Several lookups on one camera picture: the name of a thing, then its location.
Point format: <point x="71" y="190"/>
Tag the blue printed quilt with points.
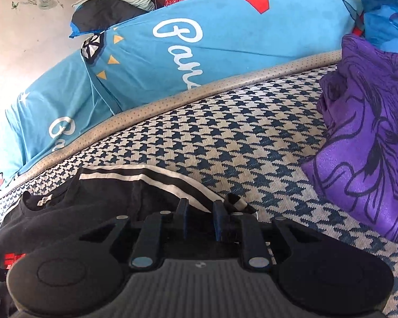
<point x="219" y="39"/>

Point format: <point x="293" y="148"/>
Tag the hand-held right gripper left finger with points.
<point x="185" y="222"/>

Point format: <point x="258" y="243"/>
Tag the purple printed cloth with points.
<point x="361" y="132"/>

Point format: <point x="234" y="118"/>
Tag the black garment with white stripes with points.
<point x="86" y="202"/>

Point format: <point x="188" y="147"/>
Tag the houndstooth bed mat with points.
<point x="252" y="145"/>

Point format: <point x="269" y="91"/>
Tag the black jacket with blue trim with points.
<point x="106" y="15"/>

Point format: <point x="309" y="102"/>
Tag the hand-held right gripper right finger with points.
<point x="220" y="225"/>

